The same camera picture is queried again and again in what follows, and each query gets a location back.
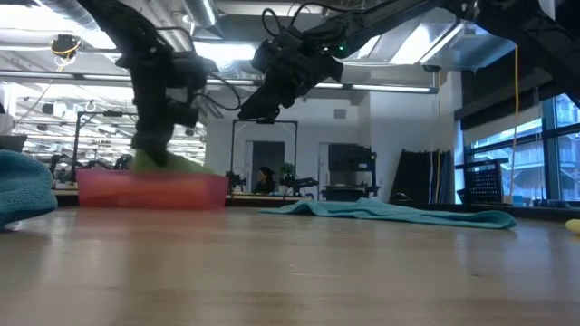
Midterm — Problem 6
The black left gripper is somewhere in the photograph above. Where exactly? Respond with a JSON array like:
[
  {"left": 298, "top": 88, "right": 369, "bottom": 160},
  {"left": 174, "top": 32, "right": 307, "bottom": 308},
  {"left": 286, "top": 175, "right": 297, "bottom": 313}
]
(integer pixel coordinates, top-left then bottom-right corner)
[{"left": 115, "top": 44, "right": 179, "bottom": 168}]

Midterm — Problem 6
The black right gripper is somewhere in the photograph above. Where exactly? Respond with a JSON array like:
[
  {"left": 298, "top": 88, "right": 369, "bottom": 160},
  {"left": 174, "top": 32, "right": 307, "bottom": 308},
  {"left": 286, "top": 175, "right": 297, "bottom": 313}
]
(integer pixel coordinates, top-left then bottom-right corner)
[{"left": 237, "top": 26, "right": 345, "bottom": 122}]

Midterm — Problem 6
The green microfiber towel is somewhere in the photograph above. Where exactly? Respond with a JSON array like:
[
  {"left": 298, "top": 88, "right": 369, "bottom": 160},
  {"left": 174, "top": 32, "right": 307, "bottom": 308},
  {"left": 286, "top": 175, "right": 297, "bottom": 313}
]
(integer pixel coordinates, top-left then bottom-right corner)
[{"left": 131, "top": 149, "right": 215, "bottom": 176}]

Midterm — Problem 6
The teal microfiber towel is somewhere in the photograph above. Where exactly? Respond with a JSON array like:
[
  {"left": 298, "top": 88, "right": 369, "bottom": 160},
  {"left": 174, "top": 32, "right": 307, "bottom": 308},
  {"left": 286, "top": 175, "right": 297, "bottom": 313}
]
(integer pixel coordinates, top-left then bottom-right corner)
[
  {"left": 0, "top": 149, "right": 59, "bottom": 227},
  {"left": 258, "top": 197, "right": 518, "bottom": 230}
]

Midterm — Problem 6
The pink plastic basket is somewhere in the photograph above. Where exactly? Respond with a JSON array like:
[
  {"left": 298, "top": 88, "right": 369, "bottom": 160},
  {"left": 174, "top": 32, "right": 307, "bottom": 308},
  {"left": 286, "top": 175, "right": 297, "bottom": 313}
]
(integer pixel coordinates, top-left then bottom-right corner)
[{"left": 75, "top": 168, "right": 230, "bottom": 212}]

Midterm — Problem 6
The person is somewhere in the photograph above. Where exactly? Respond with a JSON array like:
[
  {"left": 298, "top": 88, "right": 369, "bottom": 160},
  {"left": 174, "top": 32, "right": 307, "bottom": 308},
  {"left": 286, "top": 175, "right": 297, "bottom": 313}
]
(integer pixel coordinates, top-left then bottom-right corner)
[{"left": 252, "top": 166, "right": 277, "bottom": 195}]

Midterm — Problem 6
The black background cabinet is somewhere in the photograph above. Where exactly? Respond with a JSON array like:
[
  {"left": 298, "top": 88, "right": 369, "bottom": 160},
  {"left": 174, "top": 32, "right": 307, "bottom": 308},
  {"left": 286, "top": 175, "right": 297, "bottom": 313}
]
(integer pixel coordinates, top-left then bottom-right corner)
[{"left": 326, "top": 143, "right": 380, "bottom": 200}]

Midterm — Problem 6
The long ceiling light fixture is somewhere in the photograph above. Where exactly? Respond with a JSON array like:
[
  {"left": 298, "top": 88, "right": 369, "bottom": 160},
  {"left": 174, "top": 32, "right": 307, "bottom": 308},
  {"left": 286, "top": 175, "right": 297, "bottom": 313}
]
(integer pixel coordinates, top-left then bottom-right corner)
[
  {"left": 0, "top": 70, "right": 135, "bottom": 85},
  {"left": 314, "top": 81, "right": 439, "bottom": 95}
]

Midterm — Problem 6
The dark background monitor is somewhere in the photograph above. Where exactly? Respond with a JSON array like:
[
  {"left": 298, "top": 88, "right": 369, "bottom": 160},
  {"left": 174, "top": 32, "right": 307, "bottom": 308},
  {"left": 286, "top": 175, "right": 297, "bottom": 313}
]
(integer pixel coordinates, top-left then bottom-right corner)
[{"left": 0, "top": 134, "right": 27, "bottom": 153}]

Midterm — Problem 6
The black hanging curtain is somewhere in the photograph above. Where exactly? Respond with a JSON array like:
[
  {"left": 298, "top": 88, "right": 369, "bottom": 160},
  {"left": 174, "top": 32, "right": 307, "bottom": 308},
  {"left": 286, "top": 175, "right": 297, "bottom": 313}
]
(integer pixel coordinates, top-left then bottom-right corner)
[{"left": 391, "top": 149, "right": 457, "bottom": 205}]

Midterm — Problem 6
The black mesh cart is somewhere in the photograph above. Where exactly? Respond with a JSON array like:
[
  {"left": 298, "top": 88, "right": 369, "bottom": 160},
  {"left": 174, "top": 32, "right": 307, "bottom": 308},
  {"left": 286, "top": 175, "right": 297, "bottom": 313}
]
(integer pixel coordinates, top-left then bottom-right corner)
[{"left": 455, "top": 158, "right": 509, "bottom": 205}]

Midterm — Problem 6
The black background workstation frame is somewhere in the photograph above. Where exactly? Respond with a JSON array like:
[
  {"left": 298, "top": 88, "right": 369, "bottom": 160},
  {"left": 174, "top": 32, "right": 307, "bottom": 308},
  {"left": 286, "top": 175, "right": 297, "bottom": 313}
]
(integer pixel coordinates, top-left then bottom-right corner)
[
  {"left": 72, "top": 110, "right": 147, "bottom": 171},
  {"left": 230, "top": 118, "right": 299, "bottom": 182}
]

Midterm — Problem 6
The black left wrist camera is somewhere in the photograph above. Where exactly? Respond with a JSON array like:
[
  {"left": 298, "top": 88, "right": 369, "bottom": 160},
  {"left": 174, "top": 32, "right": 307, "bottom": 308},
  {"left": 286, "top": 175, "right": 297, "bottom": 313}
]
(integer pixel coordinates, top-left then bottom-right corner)
[{"left": 174, "top": 53, "right": 215, "bottom": 92}]

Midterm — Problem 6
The yellow ceiling cord reel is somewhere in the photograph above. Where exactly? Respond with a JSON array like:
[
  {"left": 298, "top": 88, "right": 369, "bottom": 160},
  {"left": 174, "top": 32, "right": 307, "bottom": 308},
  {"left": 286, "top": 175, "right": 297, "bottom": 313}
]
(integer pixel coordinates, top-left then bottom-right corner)
[{"left": 50, "top": 34, "right": 83, "bottom": 60}]

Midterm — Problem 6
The silver ventilation duct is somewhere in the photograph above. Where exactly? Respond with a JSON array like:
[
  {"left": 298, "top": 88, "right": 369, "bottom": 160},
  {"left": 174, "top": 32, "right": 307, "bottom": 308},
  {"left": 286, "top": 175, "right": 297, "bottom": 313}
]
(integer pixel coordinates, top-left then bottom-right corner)
[{"left": 343, "top": 8, "right": 517, "bottom": 72}]

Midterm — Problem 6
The yellow hanging cord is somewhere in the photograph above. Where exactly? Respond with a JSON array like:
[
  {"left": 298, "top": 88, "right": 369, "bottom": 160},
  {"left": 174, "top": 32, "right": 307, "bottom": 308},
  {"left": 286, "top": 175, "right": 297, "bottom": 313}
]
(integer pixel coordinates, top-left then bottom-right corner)
[{"left": 511, "top": 44, "right": 520, "bottom": 198}]

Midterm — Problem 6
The black window frame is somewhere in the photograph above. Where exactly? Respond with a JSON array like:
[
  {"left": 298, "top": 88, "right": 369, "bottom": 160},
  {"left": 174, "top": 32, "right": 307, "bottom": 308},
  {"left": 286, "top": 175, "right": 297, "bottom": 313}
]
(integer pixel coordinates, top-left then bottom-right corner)
[{"left": 455, "top": 67, "right": 580, "bottom": 214}]

